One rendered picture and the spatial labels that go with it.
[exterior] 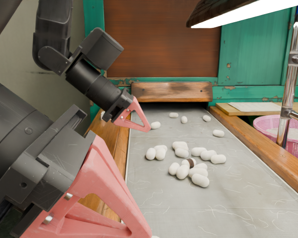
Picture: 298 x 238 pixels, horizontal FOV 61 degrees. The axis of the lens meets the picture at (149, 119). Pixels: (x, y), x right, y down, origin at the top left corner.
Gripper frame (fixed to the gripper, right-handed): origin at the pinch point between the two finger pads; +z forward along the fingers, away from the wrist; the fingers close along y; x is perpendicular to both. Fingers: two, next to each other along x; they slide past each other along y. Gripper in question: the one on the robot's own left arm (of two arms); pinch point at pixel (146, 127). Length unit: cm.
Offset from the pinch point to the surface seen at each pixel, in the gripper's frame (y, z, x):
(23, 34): 121, -74, 31
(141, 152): 3.3, 4.0, 6.2
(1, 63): 120, -74, 56
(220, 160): -3.9, 15.9, -5.6
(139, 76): 43.8, -5.3, -4.0
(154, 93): 37.5, 2.3, -3.4
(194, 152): 0.0, 12.3, -2.6
